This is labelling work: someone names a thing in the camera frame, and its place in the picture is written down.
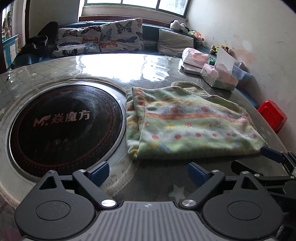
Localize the tissue pack with paper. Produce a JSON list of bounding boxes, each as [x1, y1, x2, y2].
[[201, 48, 238, 91]]

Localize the quilted grey star tablecloth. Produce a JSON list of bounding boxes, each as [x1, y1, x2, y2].
[[1, 54, 295, 240]]

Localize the blue sofa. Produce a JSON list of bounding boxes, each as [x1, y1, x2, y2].
[[10, 18, 207, 69]]

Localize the pink tissue pack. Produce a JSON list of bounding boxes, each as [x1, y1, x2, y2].
[[182, 48, 210, 68]]

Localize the green patterned child's cardigan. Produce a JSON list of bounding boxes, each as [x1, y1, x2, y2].
[[126, 81, 266, 160]]

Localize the grey plain cushion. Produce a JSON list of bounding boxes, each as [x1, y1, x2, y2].
[[157, 29, 194, 57]]

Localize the window with green frame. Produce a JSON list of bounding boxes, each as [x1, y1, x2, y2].
[[84, 0, 191, 17]]

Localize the clear plastic storage box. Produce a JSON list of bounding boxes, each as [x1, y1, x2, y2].
[[232, 61, 253, 81]]

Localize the black clothes pile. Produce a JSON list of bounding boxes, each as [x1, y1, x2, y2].
[[10, 22, 59, 69]]

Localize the butterfly print cushion lying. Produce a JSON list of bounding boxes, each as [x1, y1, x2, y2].
[[52, 25, 101, 58]]

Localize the small plush toys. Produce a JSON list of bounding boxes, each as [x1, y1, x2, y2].
[[188, 29, 234, 56]]

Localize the butterfly print cushion upright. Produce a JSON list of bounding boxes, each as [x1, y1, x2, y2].
[[99, 18, 144, 52]]

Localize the blue white cabinet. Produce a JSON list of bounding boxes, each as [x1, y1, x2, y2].
[[3, 35, 19, 69]]

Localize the round black induction cooktop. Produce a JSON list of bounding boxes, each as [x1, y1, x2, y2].
[[7, 81, 125, 180]]

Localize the flat book under tissues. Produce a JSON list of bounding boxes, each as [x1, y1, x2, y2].
[[181, 64, 202, 76]]

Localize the white plush toy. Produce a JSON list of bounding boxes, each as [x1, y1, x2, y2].
[[170, 20, 190, 33]]

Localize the red plastic stool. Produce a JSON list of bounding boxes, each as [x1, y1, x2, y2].
[[258, 100, 287, 133]]

